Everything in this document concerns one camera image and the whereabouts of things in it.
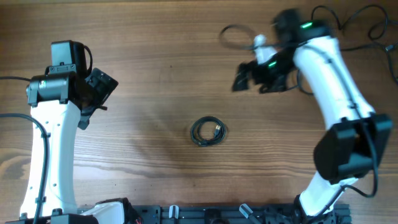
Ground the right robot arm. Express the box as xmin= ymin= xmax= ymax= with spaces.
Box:
xmin=232 ymin=9 xmax=392 ymax=223

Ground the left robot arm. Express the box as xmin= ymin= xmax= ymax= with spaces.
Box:
xmin=17 ymin=40 xmax=125 ymax=223

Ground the right camera black cable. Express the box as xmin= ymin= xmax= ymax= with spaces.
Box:
xmin=218 ymin=24 xmax=379 ymax=215

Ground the thick black USB cable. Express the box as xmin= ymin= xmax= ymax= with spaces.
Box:
xmin=190 ymin=116 xmax=226 ymax=147

